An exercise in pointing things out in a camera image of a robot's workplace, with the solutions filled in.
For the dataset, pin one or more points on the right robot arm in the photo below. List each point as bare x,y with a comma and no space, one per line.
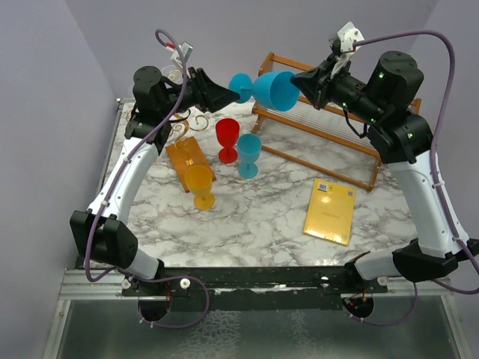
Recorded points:
403,140

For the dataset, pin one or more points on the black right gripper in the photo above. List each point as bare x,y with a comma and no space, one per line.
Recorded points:
316,84

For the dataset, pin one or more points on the yellow book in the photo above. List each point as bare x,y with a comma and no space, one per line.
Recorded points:
330,212

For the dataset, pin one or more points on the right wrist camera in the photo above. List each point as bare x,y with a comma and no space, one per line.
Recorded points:
341,42

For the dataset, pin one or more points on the wine glass rack wooden base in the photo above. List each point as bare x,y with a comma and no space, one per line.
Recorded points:
184,154

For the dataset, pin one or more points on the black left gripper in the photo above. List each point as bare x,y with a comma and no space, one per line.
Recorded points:
207,93

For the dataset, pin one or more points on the wooden shelf rack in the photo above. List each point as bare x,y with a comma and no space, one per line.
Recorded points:
319,140

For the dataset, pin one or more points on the yellow plastic goblet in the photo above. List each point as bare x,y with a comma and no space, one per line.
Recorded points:
199,181

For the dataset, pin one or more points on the gold wire glass rack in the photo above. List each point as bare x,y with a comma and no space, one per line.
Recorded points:
182,125

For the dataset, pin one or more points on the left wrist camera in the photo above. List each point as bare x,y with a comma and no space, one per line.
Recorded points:
179,56

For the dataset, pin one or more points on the ribbed clear wine glass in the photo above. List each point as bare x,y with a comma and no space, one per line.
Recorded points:
173,73

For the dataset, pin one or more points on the aluminium table frame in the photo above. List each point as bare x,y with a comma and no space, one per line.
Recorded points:
423,321

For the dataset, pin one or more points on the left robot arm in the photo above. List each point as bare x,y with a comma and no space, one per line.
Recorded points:
100,232

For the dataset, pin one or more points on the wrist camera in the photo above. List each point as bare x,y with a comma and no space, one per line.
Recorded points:
341,42
179,56

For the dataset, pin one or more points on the blue plastic goblet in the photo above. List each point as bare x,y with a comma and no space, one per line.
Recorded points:
248,146
272,90

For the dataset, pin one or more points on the blue plastic goblet front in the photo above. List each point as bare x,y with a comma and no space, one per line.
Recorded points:
272,90

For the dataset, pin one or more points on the blue plastic goblet near rack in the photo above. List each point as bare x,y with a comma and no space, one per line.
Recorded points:
248,146

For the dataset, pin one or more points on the red plastic goblet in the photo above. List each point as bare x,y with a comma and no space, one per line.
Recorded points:
227,134

